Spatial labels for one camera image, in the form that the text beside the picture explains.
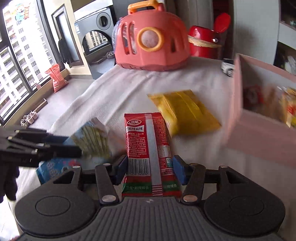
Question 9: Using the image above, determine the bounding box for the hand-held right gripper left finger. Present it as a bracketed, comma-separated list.
[53, 155, 128, 205]

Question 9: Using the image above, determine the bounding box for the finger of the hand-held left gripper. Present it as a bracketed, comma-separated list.
[0, 128, 68, 145]
[0, 139, 82, 168]

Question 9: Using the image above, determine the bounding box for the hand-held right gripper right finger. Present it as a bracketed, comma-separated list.
[172, 155, 245, 204]

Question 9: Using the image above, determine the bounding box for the blue snack packet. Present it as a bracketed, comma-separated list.
[36, 117, 112, 184]

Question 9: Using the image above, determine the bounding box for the red spicy strip packet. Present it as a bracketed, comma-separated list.
[121, 112, 182, 198]

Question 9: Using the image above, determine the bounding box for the pink cardboard box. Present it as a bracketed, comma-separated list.
[223, 53, 296, 167]

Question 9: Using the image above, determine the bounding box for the red rice cracker packet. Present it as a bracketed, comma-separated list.
[244, 85, 263, 109]

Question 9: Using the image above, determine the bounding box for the long clear biscuit packet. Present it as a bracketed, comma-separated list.
[264, 86, 281, 121]

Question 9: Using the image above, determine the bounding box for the bread bun packet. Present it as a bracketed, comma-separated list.
[277, 87, 296, 128]

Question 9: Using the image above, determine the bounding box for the person's left hand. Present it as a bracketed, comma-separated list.
[0, 163, 19, 202]

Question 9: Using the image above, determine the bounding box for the wooden plank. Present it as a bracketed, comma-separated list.
[31, 98, 48, 112]

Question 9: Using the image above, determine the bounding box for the yellow snack packet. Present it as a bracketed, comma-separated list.
[147, 89, 222, 135]

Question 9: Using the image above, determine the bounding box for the orange bag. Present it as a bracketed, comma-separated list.
[45, 64, 69, 93]

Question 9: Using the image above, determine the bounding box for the white tablecloth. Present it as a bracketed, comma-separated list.
[7, 57, 296, 241]

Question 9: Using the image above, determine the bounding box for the dark hanging jacket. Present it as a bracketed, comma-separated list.
[57, 38, 72, 64]

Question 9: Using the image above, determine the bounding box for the white toy car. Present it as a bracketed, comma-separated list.
[221, 58, 235, 77]

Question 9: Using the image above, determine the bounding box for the pink toy pet carrier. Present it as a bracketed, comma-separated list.
[112, 0, 190, 72]

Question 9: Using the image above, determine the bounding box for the grey washing machine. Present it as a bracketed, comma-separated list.
[74, 6, 116, 50]

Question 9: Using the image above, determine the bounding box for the cartoon window sticker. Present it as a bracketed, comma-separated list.
[14, 3, 29, 22]

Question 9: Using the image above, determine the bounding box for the red container with lid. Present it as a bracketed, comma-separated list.
[188, 13, 232, 60]

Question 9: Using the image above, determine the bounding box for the white shelf cabinet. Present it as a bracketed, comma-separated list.
[274, 0, 296, 75]

